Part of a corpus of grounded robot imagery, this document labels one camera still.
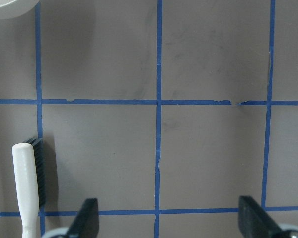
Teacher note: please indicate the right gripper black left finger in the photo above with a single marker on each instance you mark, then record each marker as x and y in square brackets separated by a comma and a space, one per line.
[86, 222]

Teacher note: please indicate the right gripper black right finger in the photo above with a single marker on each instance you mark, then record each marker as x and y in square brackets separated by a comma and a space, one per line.
[254, 222]

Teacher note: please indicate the white hand brush black bristles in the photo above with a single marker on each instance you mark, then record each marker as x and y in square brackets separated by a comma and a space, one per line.
[29, 173]

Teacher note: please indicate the beige plastic dustpan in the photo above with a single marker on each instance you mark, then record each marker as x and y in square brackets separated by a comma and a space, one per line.
[15, 8]

